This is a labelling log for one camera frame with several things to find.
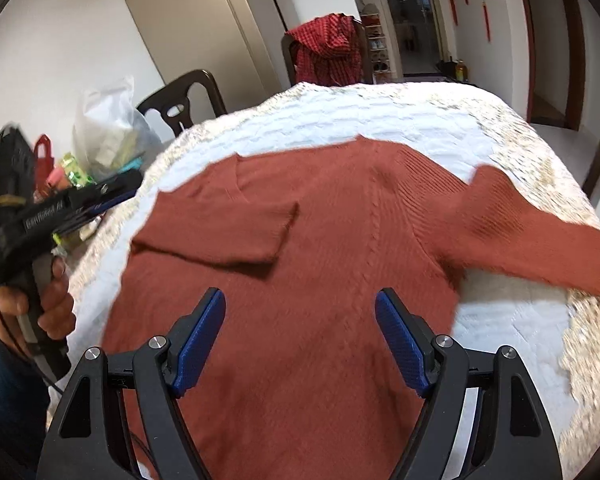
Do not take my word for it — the rust red knit sweater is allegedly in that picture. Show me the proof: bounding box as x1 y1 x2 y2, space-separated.
104 138 600 479

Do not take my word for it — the person's left hand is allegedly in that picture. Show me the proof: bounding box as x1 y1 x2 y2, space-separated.
0 254 78 356

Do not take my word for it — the green floral gift bag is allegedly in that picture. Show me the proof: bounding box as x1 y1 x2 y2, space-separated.
59 153 96 188

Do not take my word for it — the red gift bag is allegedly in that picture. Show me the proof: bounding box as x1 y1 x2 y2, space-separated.
33 134 55 192

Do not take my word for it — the white plastic bag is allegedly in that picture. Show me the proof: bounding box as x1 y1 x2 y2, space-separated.
72 76 162 182

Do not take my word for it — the dark wooden chair left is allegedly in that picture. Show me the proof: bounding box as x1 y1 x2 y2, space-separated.
136 70 227 138

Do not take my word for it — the light blue quilted lace tablecloth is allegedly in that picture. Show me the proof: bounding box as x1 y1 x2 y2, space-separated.
69 82 600 479

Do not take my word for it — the beige refrigerator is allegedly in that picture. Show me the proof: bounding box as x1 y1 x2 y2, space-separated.
124 0 290 112

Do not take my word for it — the red checkered garment on chair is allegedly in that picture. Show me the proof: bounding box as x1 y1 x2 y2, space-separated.
285 13 364 87

